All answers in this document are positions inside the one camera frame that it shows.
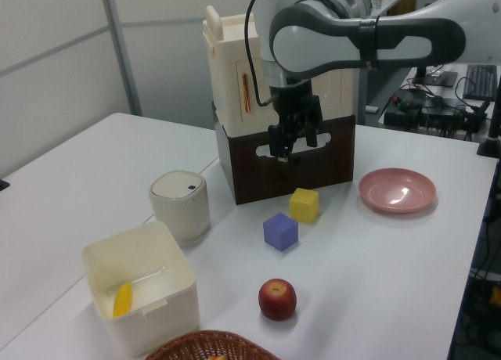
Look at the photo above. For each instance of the black desk clamp post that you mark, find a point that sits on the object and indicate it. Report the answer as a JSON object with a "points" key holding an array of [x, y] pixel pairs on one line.
{"points": [[492, 141]]}

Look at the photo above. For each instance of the small grey block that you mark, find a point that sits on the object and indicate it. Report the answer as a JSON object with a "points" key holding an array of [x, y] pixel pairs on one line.
{"points": [[372, 109]]}

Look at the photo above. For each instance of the brown wicker basket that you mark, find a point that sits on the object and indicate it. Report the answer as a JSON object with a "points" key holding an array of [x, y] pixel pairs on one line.
{"points": [[203, 344]]}

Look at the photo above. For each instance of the small white lidded bin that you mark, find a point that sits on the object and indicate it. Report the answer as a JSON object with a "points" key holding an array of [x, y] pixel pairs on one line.
{"points": [[182, 211]]}

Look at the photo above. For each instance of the long orange striped bread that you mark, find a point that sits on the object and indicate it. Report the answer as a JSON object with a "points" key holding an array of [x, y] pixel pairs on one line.
{"points": [[217, 358]]}

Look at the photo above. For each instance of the dark brown crate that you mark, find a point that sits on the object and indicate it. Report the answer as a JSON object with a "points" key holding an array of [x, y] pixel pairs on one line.
{"points": [[321, 172]]}

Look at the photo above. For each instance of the purple foam cube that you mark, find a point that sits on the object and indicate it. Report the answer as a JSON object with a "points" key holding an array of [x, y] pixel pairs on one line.
{"points": [[280, 232]]}

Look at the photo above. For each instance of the yellow foam cube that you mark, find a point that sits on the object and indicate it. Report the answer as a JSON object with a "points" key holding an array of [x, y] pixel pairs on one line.
{"points": [[303, 207]]}

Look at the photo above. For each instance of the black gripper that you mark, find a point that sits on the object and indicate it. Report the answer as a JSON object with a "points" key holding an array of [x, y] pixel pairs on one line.
{"points": [[295, 105]]}

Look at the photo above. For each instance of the cream toy oven box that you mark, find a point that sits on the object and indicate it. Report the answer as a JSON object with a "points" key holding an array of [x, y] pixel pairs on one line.
{"points": [[231, 62]]}

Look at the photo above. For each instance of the black keyboard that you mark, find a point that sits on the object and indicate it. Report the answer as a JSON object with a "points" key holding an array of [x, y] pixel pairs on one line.
{"points": [[480, 82]]}

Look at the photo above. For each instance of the black monitor stand base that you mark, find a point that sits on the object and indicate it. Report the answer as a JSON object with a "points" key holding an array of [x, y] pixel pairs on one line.
{"points": [[436, 78]]}

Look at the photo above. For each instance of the pink plate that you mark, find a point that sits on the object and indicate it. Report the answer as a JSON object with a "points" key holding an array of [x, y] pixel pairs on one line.
{"points": [[391, 193]]}

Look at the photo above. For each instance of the red apple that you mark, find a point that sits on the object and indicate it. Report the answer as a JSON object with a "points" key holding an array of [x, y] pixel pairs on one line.
{"points": [[277, 300]]}

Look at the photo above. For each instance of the white open plastic container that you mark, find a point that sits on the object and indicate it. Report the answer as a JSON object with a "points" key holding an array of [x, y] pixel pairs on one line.
{"points": [[164, 328]]}

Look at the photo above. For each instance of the yellow toy fruit slice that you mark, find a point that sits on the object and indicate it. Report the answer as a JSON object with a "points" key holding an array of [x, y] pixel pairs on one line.
{"points": [[123, 299]]}

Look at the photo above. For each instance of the black flat object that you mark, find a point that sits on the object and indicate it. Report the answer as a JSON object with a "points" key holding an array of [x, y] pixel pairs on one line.
{"points": [[4, 185]]}

